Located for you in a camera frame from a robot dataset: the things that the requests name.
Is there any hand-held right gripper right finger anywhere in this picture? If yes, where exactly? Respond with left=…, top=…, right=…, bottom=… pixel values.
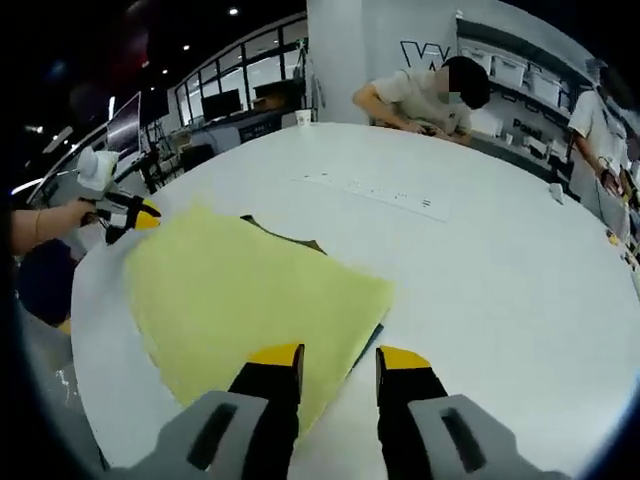
left=375, top=344, right=554, bottom=480

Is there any person's left hand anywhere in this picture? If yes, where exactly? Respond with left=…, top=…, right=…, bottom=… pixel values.
left=62, top=198, right=104, bottom=229

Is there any black desktop monitor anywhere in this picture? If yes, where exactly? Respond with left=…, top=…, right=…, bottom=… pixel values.
left=201, top=88, right=242, bottom=122

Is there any yellow blue grey garment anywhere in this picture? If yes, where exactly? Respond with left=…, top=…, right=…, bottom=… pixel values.
left=123, top=197, right=397, bottom=444

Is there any black box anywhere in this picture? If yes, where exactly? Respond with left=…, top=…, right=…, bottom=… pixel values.
left=179, top=144, right=214, bottom=171

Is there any cardboard box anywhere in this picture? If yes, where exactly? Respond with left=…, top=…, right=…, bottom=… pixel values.
left=252, top=79, right=296, bottom=109

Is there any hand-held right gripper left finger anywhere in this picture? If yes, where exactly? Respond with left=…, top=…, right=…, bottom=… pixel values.
left=107, top=342, right=306, bottom=480

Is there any white marked strip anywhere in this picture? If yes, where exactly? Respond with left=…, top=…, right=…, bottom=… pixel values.
left=289, top=171, right=452, bottom=224

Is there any person's own torso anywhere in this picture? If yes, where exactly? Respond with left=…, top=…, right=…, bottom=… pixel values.
left=17, top=238, right=80, bottom=329

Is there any row of white storage bins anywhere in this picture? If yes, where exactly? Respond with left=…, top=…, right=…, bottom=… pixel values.
left=462, top=47, right=576, bottom=109

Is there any large display screen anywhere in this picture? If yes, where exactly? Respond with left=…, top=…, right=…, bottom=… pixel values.
left=106, top=91, right=145, bottom=164

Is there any grey storage shelf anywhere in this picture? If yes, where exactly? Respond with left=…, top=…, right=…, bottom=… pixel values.
left=453, top=12, right=609, bottom=151

